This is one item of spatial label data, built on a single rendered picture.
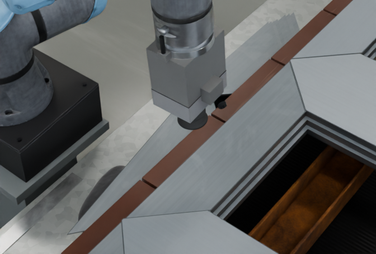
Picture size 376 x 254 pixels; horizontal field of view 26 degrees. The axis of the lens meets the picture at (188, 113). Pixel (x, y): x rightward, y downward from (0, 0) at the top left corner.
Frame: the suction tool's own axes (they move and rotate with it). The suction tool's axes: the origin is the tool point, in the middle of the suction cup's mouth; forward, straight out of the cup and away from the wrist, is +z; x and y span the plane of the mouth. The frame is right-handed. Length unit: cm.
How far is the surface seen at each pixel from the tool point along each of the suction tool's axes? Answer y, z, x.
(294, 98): 23.4, 14.8, -2.5
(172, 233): -10.8, 12.5, -3.4
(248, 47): 42, 28, 19
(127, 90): 67, 100, 85
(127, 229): -14.1, 12.1, 2.0
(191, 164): 1.4, 13.2, 2.3
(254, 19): 54, 33, 26
